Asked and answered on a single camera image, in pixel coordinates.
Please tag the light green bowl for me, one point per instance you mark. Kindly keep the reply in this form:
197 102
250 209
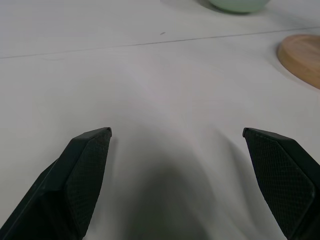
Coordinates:
236 5

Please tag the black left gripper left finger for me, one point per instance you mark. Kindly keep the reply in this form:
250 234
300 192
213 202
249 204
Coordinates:
65 190

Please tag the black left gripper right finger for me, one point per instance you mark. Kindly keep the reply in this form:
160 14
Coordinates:
282 180

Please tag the round wooden board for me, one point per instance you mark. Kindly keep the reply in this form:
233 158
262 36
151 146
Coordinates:
301 56

